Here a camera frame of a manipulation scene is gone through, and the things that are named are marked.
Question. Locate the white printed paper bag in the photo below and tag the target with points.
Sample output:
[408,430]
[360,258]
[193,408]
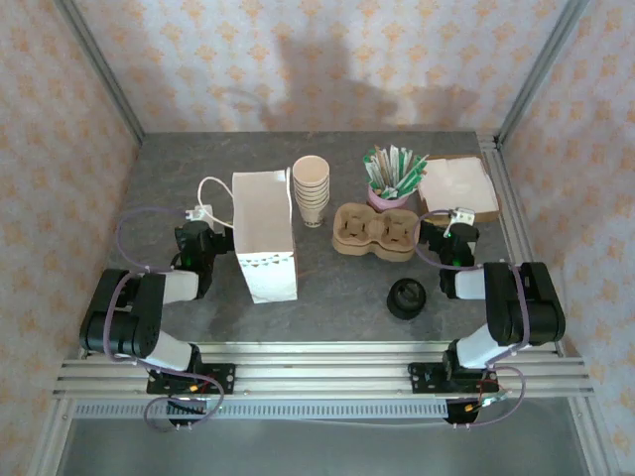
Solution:
[263,223]

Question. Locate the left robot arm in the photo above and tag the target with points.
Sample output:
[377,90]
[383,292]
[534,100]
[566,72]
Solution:
[124,317]

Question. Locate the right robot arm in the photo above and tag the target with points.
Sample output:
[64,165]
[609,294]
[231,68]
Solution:
[521,322]

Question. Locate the white napkin stack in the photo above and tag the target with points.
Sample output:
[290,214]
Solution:
[456,183]

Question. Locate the pink holder cup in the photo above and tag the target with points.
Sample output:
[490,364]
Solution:
[387,203]

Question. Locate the bundle of wrapped stirrers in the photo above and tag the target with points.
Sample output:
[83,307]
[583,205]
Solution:
[392,168]

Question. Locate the stack of paper cups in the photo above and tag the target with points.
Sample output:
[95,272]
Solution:
[311,198]

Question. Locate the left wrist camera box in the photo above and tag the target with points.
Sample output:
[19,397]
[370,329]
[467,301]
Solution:
[201,213]

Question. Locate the aluminium side rail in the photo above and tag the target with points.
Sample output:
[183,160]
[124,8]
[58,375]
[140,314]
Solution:
[518,238]

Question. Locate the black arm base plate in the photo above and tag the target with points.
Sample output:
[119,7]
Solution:
[223,377]
[421,377]

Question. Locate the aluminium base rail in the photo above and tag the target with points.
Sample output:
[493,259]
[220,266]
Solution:
[322,377]

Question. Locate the aluminium frame upright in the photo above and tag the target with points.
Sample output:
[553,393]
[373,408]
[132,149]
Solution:
[539,74]
[105,74]

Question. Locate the aluminium frame leg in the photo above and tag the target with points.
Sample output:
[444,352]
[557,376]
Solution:
[593,436]
[49,436]

